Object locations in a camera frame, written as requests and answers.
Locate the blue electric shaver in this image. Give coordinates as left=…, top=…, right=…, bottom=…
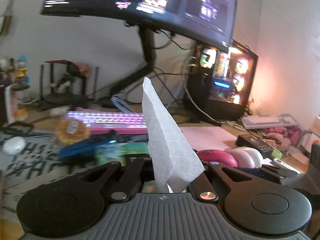
left=59, top=130, right=117, bottom=159

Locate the gold blue-haired figurine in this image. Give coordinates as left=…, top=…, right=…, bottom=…
left=14, top=55, right=30, bottom=85

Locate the black curved monitor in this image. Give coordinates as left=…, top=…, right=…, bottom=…
left=41, top=0, right=238, bottom=51

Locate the green floral tissue box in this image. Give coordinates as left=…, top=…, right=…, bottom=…
left=95, top=142, right=157, bottom=195

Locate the pink computer mouse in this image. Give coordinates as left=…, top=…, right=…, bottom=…
left=225, top=148, right=255, bottom=168

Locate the pink mechanical keyboard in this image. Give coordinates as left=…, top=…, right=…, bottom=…
left=65, top=111, right=148, bottom=135

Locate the packaged waffle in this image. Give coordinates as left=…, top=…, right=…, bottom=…
left=55, top=119, right=91, bottom=146

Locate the magenta computer mouse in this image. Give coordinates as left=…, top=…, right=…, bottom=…
left=197, top=150, right=238, bottom=167

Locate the white computer mouse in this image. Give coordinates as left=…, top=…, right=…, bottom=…
left=242, top=147, right=264, bottom=168

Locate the white paper tissue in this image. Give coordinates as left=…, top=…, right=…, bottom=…
left=142, top=77, right=204, bottom=193

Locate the black figurine with stand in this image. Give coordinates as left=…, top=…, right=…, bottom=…
left=39, top=60, right=90, bottom=106

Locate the white remote stick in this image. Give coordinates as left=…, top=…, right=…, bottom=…
left=272, top=158, right=300, bottom=174

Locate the pink desk mat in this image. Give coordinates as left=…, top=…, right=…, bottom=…
left=180, top=126, right=236, bottom=151

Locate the glowing glass PC case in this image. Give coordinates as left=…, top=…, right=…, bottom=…
left=187, top=40, right=258, bottom=120

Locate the dark printed mouse pad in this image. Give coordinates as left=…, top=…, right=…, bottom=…
left=1, top=130, right=95, bottom=180

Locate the light blue coiled cable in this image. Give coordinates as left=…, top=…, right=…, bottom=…
left=110, top=94, right=137, bottom=113

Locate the white blue keyboard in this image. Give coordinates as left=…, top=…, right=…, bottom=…
left=241, top=114, right=298, bottom=129

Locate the black small box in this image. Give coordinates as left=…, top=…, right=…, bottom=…
left=235, top=134, right=274, bottom=158

